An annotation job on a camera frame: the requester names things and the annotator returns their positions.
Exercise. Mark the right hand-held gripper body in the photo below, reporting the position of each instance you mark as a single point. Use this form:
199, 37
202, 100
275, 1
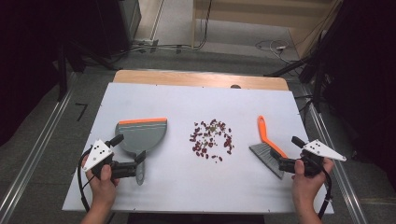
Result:
320, 150

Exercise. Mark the wooden table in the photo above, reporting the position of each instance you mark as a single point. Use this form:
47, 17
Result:
186, 79

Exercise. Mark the black metal stand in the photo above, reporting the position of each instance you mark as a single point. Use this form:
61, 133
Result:
317, 84

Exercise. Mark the person's left hand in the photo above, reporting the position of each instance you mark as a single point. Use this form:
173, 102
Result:
102, 189

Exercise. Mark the scatter of red beans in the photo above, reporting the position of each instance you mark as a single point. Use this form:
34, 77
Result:
227, 143

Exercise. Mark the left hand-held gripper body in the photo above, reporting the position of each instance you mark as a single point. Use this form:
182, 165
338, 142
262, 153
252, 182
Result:
98, 154

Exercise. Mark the black curtain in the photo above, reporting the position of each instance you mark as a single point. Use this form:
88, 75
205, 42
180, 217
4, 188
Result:
364, 77

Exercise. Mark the person's right hand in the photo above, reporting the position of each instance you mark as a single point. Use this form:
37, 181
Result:
308, 186

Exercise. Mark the dark cabinet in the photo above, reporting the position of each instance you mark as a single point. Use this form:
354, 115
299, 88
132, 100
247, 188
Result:
124, 21

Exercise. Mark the grey dustpan with orange edge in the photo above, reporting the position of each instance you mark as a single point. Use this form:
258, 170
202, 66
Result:
141, 137

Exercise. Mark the metal floor rail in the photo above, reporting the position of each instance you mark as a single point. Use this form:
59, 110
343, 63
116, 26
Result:
339, 177
37, 146

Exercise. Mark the power strip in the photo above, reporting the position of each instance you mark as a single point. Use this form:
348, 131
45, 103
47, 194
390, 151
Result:
146, 42

